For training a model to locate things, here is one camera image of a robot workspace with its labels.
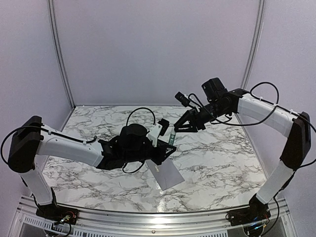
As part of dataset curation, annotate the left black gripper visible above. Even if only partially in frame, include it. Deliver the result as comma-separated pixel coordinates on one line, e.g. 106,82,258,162
124,139,176,165

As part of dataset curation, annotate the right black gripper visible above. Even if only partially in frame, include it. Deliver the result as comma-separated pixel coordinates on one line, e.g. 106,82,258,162
175,100,230,132

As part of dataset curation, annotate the green white glue stick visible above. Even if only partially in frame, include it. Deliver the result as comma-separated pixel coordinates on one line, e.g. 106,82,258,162
168,128,176,146

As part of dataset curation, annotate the grey paper envelope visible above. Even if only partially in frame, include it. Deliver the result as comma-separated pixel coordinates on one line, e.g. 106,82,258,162
146,158,185,191

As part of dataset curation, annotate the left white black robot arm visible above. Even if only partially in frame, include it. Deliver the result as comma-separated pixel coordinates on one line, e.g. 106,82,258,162
7,116,176,220

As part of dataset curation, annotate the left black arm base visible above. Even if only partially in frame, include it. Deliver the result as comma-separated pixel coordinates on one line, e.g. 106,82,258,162
36,206,79,225

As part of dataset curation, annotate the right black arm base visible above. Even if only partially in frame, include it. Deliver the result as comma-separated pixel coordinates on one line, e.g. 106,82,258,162
225,207,271,226

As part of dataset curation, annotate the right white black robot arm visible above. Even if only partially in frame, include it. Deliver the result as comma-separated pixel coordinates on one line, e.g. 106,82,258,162
174,78,313,221

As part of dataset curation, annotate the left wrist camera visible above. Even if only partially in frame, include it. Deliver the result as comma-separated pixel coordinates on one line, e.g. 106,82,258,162
146,118,170,147

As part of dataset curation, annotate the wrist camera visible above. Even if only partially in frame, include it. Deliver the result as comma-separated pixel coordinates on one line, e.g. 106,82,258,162
175,91,198,108
146,118,170,147

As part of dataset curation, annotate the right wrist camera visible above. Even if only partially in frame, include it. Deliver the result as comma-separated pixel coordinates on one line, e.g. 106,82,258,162
175,91,198,108

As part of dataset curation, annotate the right aluminium corner post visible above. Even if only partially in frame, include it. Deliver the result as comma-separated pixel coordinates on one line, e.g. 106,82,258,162
240,0,266,89

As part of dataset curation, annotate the aluminium corner post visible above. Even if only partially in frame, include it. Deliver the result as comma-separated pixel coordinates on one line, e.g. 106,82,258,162
240,0,266,89
47,0,75,108

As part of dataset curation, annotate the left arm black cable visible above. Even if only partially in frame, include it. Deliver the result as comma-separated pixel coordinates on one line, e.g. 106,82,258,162
0,106,157,173

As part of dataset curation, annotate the aluminium front table rail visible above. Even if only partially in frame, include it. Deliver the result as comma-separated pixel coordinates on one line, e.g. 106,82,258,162
8,196,297,237

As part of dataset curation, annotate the left aluminium corner post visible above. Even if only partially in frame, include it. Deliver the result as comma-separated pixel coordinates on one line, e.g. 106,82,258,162
47,0,75,108

